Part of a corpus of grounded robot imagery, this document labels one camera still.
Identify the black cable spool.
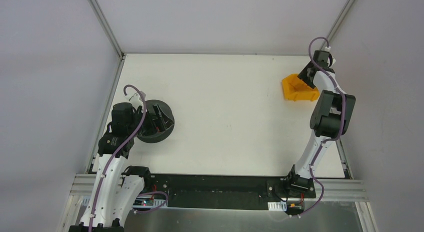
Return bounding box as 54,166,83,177
137,99,175,144

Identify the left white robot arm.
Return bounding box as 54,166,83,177
69,100,175,231

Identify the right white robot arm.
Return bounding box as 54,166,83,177
282,48,356,197

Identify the orange plastic bin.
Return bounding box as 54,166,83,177
281,74,320,101

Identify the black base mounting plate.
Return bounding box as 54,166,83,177
142,173,317,210

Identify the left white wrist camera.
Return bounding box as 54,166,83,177
125,92,143,104

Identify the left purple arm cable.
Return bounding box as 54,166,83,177
87,85,169,232

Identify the left white cable duct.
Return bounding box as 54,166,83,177
81,196,169,208

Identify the white cable duct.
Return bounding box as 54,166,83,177
81,196,169,208
267,201,287,211

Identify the aluminium frame rail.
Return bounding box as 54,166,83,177
69,173,369,202

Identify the right white cable duct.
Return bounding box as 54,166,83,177
267,201,287,211

